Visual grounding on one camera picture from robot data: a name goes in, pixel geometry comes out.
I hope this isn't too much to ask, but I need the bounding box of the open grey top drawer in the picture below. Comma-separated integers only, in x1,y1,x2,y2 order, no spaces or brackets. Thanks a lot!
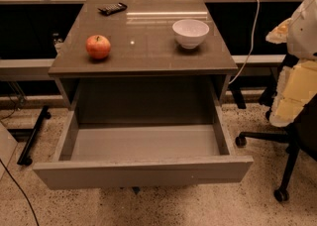
33,109,253,189

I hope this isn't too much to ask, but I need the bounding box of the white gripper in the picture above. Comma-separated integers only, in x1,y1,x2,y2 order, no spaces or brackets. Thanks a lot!
265,0,317,127

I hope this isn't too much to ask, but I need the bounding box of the red apple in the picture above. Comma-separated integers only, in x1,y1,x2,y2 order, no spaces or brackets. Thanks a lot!
85,35,111,59

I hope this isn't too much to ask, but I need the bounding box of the black table leg foot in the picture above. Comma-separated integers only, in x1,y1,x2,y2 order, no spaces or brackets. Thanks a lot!
17,105,51,166

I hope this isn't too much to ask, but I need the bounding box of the white ceramic bowl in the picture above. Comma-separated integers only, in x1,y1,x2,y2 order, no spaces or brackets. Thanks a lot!
172,19,209,50

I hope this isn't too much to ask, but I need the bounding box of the white hanging cable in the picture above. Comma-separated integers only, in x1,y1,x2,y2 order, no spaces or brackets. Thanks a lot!
228,0,261,85

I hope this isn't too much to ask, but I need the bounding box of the black calculator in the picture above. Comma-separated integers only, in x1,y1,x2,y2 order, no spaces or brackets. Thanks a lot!
99,3,128,16

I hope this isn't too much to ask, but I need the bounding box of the black office chair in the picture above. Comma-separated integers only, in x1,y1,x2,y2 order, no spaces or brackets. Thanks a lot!
234,53,317,203

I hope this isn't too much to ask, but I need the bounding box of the grey drawer cabinet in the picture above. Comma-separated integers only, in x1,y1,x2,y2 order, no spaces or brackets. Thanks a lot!
49,0,237,127

